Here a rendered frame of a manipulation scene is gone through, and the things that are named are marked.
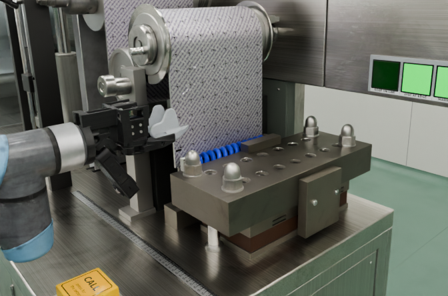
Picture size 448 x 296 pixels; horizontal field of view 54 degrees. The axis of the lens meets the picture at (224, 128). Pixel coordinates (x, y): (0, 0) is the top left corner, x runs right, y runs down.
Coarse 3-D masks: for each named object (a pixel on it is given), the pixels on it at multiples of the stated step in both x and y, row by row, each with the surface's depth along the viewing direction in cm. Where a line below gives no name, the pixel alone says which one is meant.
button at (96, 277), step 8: (88, 272) 68; (96, 272) 68; (72, 280) 66; (80, 280) 66; (88, 280) 66; (96, 280) 66; (104, 280) 66; (56, 288) 65; (64, 288) 65; (72, 288) 65; (80, 288) 65; (88, 288) 65; (96, 288) 64; (104, 288) 64; (112, 288) 64
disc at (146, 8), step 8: (136, 8) 82; (144, 8) 80; (152, 8) 78; (136, 16) 83; (160, 16) 76; (160, 24) 77; (128, 32) 86; (168, 32) 76; (168, 40) 76; (168, 48) 77; (168, 56) 77; (136, 64) 86; (152, 64) 82; (168, 64) 78; (160, 72) 80; (152, 80) 83; (160, 80) 81
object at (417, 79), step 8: (408, 64) 78; (408, 72) 78; (416, 72) 77; (424, 72) 76; (408, 80) 78; (416, 80) 77; (424, 80) 76; (408, 88) 79; (416, 88) 78; (424, 88) 76
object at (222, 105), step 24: (168, 72) 79; (192, 72) 82; (216, 72) 86; (240, 72) 90; (192, 96) 83; (216, 96) 87; (240, 96) 91; (192, 120) 84; (216, 120) 88; (240, 120) 93; (192, 144) 85; (216, 144) 90
